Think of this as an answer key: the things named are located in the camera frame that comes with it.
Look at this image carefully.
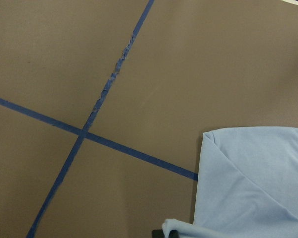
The light blue t-shirt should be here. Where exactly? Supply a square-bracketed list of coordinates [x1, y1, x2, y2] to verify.
[162, 126, 298, 238]

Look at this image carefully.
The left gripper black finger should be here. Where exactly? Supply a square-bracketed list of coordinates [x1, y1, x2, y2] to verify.
[151, 224, 179, 238]

